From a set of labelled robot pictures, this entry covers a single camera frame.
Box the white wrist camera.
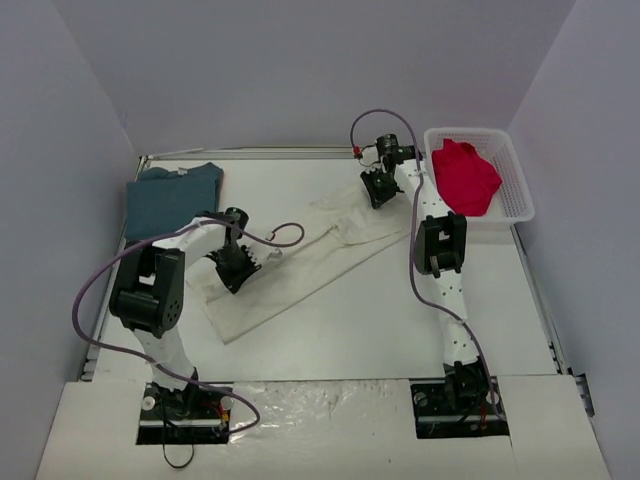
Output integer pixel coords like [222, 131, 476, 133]
[250, 244, 283, 264]
[352, 144, 386, 173]

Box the aluminium table rail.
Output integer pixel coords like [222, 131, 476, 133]
[143, 146, 354, 161]

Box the red t shirt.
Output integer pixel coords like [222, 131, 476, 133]
[431, 138, 502, 217]

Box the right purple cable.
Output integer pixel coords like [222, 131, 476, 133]
[349, 108, 501, 411]

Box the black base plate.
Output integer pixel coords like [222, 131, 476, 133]
[410, 379, 510, 439]
[136, 383, 233, 446]

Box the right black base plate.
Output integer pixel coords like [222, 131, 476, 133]
[410, 379, 510, 439]

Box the purple cable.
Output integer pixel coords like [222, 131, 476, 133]
[349, 108, 501, 411]
[72, 222, 305, 435]

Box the white plastic basket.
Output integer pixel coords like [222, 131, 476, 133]
[424, 127, 535, 231]

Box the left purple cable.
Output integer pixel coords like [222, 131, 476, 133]
[72, 222, 305, 435]

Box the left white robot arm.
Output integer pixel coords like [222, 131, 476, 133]
[109, 207, 260, 418]

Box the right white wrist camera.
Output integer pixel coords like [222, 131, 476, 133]
[352, 144, 386, 173]

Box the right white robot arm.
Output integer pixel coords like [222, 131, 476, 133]
[360, 134, 491, 415]

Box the white t shirt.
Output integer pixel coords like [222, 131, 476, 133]
[187, 185, 411, 344]

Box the folded teal t shirt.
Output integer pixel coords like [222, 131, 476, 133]
[124, 163, 224, 241]

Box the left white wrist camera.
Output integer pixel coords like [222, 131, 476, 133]
[250, 244, 283, 264]

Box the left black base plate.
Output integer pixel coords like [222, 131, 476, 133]
[136, 383, 233, 446]

